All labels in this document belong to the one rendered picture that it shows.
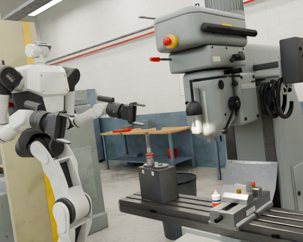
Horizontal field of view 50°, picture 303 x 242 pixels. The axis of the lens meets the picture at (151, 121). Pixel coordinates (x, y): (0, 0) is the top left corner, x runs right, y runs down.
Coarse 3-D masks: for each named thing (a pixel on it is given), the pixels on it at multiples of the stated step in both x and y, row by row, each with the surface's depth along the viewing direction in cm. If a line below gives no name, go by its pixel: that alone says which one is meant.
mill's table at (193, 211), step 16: (128, 208) 195; (144, 208) 186; (160, 208) 176; (176, 208) 171; (192, 208) 169; (208, 208) 165; (272, 208) 154; (176, 224) 170; (192, 224) 162; (208, 224) 155; (256, 224) 139; (272, 224) 137; (288, 224) 135; (256, 240) 139; (272, 240) 134; (288, 240) 130
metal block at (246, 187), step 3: (237, 183) 153; (240, 183) 153; (243, 183) 152; (246, 183) 151; (249, 183) 151; (234, 186) 153; (237, 186) 152; (240, 186) 151; (243, 186) 150; (246, 186) 149; (249, 186) 151; (243, 189) 150; (246, 189) 149; (249, 189) 151; (249, 192) 151
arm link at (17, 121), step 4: (16, 112) 139; (20, 112) 138; (24, 112) 138; (12, 116) 141; (16, 116) 139; (20, 116) 138; (24, 116) 137; (12, 120) 141; (16, 120) 139; (20, 120) 138; (24, 120) 138; (12, 124) 141; (16, 124) 140; (20, 124) 139; (24, 124) 140; (12, 128) 142; (16, 128) 141; (20, 128) 146; (24, 128) 148; (16, 132) 147; (20, 132) 148
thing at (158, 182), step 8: (144, 168) 191; (152, 168) 188; (160, 168) 183; (168, 168) 183; (144, 176) 192; (152, 176) 185; (160, 176) 180; (168, 176) 183; (176, 176) 186; (144, 184) 193; (152, 184) 186; (160, 184) 180; (168, 184) 183; (176, 184) 186; (144, 192) 195; (152, 192) 187; (160, 192) 181; (168, 192) 183; (176, 192) 186; (152, 200) 189; (160, 200) 182; (168, 200) 183
